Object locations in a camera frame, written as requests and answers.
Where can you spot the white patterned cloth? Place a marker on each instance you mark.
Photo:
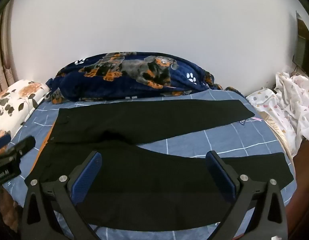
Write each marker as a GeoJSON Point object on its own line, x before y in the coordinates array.
{"type": "Point", "coordinates": [289, 105]}

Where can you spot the beige curtain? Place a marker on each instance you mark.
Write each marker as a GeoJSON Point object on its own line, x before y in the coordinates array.
{"type": "Point", "coordinates": [2, 62]}

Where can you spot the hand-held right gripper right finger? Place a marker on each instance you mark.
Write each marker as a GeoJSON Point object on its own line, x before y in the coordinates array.
{"type": "Point", "coordinates": [221, 178]}

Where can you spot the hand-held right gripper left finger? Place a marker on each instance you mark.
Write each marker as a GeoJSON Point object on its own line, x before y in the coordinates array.
{"type": "Point", "coordinates": [86, 178]}

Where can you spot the blue grid bedsheet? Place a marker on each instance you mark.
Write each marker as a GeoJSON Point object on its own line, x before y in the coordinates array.
{"type": "Point", "coordinates": [184, 145]}

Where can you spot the person's left forearm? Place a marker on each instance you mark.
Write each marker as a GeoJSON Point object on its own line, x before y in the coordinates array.
{"type": "Point", "coordinates": [5, 207]}

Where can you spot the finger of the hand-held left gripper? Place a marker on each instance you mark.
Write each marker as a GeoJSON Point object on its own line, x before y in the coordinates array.
{"type": "Point", "coordinates": [1, 142]}
{"type": "Point", "coordinates": [25, 143]}

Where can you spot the dark wall panel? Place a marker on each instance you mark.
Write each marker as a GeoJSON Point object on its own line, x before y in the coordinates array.
{"type": "Point", "coordinates": [304, 47]}

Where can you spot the white floral pillow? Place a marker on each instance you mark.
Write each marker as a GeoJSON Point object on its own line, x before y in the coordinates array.
{"type": "Point", "coordinates": [14, 105]}

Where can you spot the brown wooden bed frame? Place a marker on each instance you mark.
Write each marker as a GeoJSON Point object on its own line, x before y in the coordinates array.
{"type": "Point", "coordinates": [304, 192]}

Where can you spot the black pants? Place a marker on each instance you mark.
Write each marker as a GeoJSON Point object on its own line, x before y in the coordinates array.
{"type": "Point", "coordinates": [149, 120]}

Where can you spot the navy dog print blanket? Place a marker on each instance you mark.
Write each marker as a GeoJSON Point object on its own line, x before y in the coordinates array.
{"type": "Point", "coordinates": [99, 90]}

